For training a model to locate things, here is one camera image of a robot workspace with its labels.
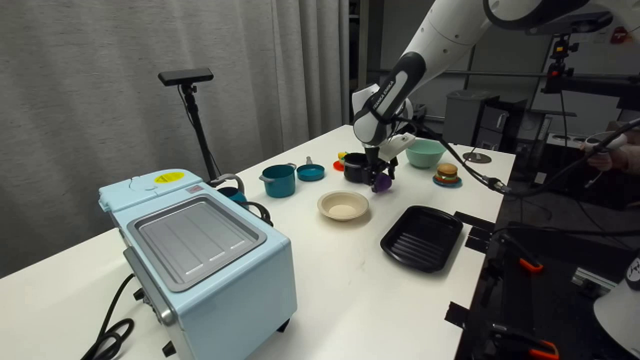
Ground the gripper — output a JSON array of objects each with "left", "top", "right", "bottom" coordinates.
[{"left": 363, "top": 145, "right": 400, "bottom": 194}]

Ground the mint green bowl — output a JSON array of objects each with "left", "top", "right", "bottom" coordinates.
[{"left": 405, "top": 138, "right": 447, "bottom": 169}]

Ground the white bowl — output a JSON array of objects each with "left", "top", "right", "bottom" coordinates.
[{"left": 317, "top": 190, "right": 370, "bottom": 222}]

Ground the toy burger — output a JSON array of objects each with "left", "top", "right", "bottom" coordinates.
[{"left": 434, "top": 162, "right": 460, "bottom": 184}]

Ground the blue toy plate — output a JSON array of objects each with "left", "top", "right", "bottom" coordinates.
[{"left": 432, "top": 174, "right": 463, "bottom": 189}]

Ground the black pot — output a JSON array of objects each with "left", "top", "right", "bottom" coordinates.
[{"left": 342, "top": 152, "right": 374, "bottom": 184}]

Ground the black ribbed tray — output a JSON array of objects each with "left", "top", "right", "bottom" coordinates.
[{"left": 379, "top": 205, "right": 465, "bottom": 274}]

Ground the teal pot lid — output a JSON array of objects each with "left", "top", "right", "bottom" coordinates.
[{"left": 296, "top": 156, "right": 326, "bottom": 182}]

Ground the grey cabinet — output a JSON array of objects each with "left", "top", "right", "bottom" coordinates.
[{"left": 442, "top": 89, "right": 502, "bottom": 149}]

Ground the teal pot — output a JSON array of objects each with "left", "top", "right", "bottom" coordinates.
[{"left": 258, "top": 162, "right": 298, "bottom": 199}]

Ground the orange clamp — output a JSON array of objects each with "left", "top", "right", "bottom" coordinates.
[
  {"left": 518, "top": 256, "right": 545, "bottom": 274},
  {"left": 528, "top": 339, "right": 561, "bottom": 360}
]

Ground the light blue toaster oven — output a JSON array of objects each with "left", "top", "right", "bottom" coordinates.
[{"left": 98, "top": 168, "right": 299, "bottom": 360}]

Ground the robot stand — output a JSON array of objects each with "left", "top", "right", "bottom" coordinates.
[{"left": 452, "top": 197, "right": 640, "bottom": 360}]

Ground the hand controller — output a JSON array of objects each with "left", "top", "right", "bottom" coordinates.
[{"left": 580, "top": 132, "right": 629, "bottom": 157}]

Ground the person's hand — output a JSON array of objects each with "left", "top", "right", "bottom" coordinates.
[{"left": 586, "top": 141, "right": 640, "bottom": 176}]

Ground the grey curtain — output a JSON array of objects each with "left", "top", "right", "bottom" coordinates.
[{"left": 0, "top": 0, "right": 351, "bottom": 279}]

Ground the black cable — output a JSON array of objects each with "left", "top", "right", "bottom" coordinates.
[
  {"left": 239, "top": 200, "right": 274, "bottom": 227},
  {"left": 80, "top": 273, "right": 137, "bottom": 360}
]

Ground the teal kettle with grey handle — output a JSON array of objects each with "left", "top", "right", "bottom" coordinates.
[{"left": 209, "top": 173, "right": 249, "bottom": 204}]

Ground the camera on mount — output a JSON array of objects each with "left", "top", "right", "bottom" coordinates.
[
  {"left": 157, "top": 67, "right": 221, "bottom": 182},
  {"left": 524, "top": 10, "right": 640, "bottom": 97}
]

